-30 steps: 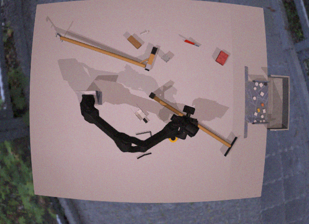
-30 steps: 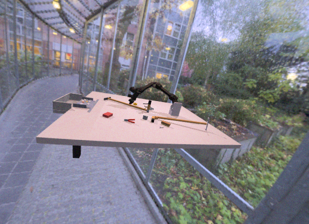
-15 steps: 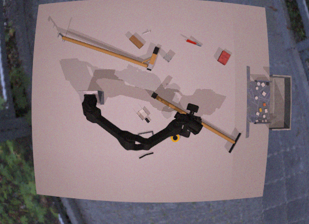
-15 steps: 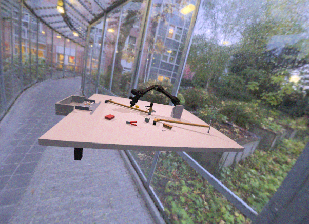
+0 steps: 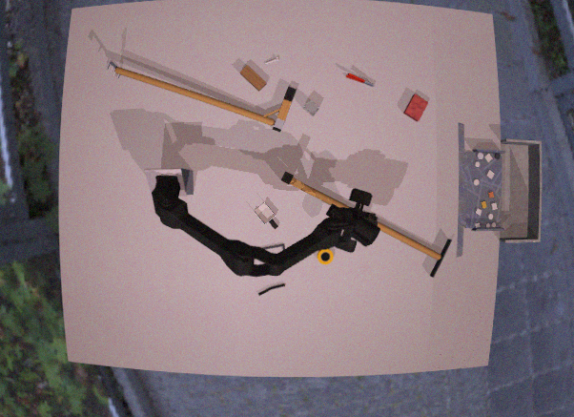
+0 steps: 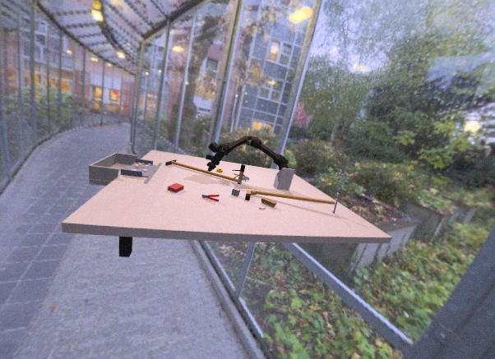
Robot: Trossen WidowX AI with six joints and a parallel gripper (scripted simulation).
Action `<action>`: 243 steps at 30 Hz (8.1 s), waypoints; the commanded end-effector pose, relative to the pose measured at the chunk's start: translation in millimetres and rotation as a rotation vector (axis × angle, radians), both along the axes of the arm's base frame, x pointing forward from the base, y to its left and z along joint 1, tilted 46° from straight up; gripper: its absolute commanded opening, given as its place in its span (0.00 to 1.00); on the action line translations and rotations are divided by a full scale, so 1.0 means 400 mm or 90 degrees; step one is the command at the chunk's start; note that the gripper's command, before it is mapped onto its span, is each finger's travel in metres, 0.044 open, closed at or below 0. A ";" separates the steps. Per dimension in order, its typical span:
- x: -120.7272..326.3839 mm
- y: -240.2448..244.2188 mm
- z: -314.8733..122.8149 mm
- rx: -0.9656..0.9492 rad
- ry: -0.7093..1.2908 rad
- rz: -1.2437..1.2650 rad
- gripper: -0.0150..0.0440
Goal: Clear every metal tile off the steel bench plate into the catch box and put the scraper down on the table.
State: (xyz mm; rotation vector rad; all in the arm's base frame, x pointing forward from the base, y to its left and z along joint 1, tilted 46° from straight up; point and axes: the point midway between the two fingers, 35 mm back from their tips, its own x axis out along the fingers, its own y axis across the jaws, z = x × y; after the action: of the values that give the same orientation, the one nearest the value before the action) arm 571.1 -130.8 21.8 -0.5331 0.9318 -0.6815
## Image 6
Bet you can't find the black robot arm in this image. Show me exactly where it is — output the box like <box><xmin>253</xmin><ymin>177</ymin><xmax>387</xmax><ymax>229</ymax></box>
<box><xmin>206</xmin><ymin>136</ymin><xmax>289</xmax><ymax>170</ymax></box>

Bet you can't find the red square tile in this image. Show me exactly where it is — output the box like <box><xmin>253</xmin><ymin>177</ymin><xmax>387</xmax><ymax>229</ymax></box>
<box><xmin>167</xmin><ymin>183</ymin><xmax>184</xmax><ymax>193</ymax></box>

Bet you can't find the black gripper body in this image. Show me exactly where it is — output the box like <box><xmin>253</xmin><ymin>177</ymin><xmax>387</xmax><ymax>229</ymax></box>
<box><xmin>207</xmin><ymin>155</ymin><xmax>221</xmax><ymax>170</ymax></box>

